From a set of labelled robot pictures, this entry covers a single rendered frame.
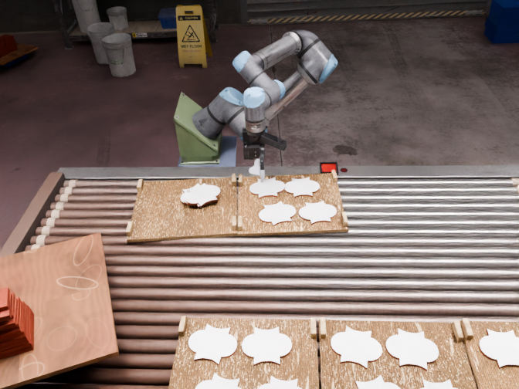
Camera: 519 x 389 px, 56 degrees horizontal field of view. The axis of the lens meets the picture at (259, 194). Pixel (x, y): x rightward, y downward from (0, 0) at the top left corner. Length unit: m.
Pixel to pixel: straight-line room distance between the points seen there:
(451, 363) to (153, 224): 1.12
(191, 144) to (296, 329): 1.05
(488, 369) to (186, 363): 0.84
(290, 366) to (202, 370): 0.24
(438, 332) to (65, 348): 1.06
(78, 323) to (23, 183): 2.66
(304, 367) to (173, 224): 0.76
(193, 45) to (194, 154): 3.16
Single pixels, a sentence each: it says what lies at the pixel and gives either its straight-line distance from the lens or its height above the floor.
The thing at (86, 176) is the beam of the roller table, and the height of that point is 0.92.
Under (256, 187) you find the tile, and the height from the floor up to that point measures 0.95.
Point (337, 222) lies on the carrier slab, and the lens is 1.83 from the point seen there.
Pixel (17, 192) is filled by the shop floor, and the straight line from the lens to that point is 3.99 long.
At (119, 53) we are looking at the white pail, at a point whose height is 0.26.
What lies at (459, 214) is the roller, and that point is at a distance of 2.00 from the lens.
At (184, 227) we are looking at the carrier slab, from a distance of 1.84.
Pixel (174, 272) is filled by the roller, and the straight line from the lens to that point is 1.72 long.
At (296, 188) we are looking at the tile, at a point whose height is 0.94.
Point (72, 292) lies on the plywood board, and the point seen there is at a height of 1.04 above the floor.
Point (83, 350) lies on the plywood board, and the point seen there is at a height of 1.04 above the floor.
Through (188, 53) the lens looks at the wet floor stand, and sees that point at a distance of 5.34.
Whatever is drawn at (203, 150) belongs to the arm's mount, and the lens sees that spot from 2.23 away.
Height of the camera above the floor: 2.16
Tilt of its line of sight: 39 degrees down
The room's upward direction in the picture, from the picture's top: 3 degrees counter-clockwise
